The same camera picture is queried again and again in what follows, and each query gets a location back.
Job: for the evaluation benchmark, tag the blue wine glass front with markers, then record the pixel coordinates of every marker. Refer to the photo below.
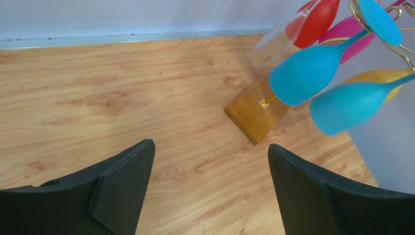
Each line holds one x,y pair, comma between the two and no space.
350,105

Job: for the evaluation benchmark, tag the gold wire glass rack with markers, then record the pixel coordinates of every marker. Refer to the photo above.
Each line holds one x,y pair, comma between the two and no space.
381,22

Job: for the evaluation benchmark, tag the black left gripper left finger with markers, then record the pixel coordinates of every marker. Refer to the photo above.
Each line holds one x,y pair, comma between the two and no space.
105,198

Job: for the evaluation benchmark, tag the wooden rack base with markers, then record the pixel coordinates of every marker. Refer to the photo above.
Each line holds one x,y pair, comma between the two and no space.
257,110

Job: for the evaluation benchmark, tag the blue wine glass rear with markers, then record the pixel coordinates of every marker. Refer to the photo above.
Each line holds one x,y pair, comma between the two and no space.
308,71

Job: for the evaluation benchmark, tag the blue wine glass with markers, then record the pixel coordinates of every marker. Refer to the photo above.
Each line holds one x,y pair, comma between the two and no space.
350,105
308,71

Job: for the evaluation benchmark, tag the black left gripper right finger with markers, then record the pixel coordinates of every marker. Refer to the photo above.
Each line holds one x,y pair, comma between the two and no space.
315,201

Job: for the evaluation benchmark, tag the red wine glass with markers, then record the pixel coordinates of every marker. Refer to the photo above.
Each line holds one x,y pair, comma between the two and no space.
305,30

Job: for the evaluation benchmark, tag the clear wine glass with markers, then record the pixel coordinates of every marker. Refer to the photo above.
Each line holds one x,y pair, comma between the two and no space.
279,41

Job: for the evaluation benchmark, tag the magenta wine glass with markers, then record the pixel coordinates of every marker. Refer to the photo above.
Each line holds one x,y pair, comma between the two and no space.
347,28

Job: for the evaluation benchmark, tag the yellow wine glass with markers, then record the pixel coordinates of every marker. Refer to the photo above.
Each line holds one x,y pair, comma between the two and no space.
358,98

